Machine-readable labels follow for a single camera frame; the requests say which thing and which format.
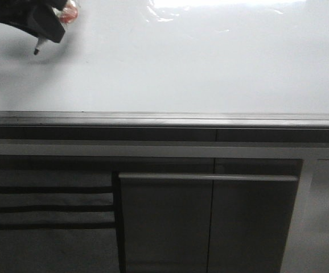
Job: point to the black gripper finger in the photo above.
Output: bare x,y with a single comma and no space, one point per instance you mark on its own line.
46,24
15,12

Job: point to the red magnet taped to marker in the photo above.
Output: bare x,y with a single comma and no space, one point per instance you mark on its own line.
69,13

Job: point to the white whiteboard marker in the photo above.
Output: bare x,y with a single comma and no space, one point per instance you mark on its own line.
40,43

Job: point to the grey whiteboard marker tray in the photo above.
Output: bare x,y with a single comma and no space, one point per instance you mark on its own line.
167,127

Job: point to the white whiteboard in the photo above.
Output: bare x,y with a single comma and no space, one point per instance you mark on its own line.
175,56

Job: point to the grey drawer unit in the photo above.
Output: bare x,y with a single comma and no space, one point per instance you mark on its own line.
57,219

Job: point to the grey cabinet with doors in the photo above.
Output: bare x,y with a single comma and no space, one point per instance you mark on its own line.
208,215

